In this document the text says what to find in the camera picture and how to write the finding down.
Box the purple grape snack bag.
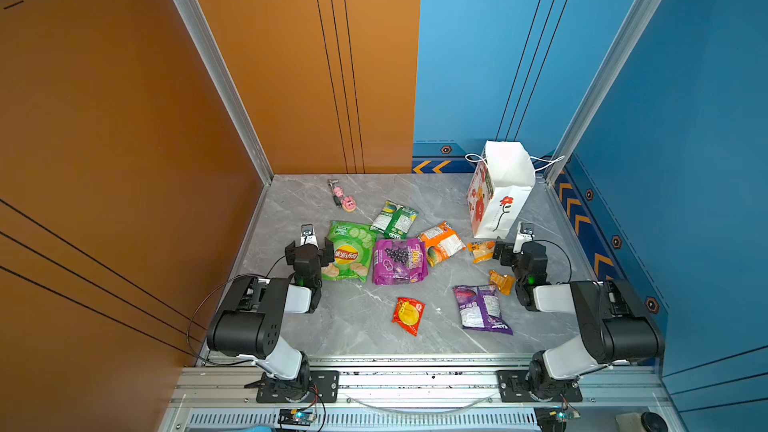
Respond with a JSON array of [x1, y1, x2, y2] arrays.
[[372, 238, 428, 286]]

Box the small orange snack packet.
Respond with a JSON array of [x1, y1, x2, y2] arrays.
[[467, 241, 496, 264]]

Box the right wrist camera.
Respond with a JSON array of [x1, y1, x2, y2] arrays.
[[513, 222, 535, 253]]

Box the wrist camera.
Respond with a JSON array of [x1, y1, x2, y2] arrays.
[[513, 222, 535, 253], [300, 224, 318, 247]]

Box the green twin snack pack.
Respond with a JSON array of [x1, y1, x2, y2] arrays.
[[370, 200, 419, 239]]

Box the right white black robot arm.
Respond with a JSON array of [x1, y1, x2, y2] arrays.
[[493, 241, 665, 402]]

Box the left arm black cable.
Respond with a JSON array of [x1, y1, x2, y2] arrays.
[[186, 251, 289, 367]]

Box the orange cone snack packet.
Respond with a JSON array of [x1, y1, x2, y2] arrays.
[[489, 270, 516, 296]]

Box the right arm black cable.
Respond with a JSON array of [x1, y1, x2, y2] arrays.
[[533, 238, 574, 286]]

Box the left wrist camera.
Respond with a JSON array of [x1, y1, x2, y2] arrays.
[[300, 224, 318, 247]]

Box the pink keychain toy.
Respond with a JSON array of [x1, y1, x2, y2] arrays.
[[328, 179, 357, 212]]

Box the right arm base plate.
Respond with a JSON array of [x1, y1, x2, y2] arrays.
[[496, 370, 583, 403]]

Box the aluminium mounting rail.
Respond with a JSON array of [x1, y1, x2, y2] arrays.
[[159, 354, 685, 431]]

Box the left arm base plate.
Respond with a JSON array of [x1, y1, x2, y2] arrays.
[[256, 370, 340, 404]]

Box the green Lay's chips bag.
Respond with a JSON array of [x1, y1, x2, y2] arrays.
[[322, 221, 377, 282]]

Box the red yellow snack packet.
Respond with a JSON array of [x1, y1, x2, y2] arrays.
[[392, 297, 425, 337]]

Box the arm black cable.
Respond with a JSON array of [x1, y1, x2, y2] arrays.
[[186, 251, 289, 367], [533, 238, 574, 286]]

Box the green circuit board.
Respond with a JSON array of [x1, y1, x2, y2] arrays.
[[277, 409, 317, 428]]

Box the orange snack bag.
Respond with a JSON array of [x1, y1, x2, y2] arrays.
[[418, 221, 466, 267]]

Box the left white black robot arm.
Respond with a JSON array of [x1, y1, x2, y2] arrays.
[[206, 239, 334, 403]]

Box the white floral paper bag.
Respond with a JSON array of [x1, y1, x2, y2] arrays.
[[465, 141, 564, 239]]

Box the purple white snack bag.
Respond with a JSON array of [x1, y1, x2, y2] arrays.
[[453, 285, 514, 335]]

